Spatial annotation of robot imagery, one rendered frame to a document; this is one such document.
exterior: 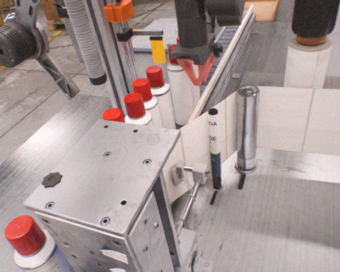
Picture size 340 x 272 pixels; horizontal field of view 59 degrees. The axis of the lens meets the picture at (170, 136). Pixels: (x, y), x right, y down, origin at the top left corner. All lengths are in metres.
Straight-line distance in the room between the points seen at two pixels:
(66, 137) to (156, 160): 0.66
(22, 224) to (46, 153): 0.54
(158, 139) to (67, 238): 0.13
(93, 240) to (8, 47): 1.37
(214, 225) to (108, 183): 0.31
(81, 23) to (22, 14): 1.09
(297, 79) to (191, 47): 0.25
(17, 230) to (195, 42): 0.44
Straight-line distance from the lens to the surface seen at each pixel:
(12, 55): 1.61
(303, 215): 0.59
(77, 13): 0.56
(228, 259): 0.53
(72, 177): 0.31
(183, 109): 0.74
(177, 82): 0.70
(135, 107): 0.52
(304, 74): 0.71
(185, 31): 0.60
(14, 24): 1.69
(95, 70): 0.60
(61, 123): 1.01
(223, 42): 1.21
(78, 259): 0.36
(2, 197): 0.85
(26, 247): 0.39
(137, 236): 0.27
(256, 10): 1.68
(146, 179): 0.28
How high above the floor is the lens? 1.35
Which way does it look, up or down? 39 degrees down
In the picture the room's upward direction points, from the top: 10 degrees counter-clockwise
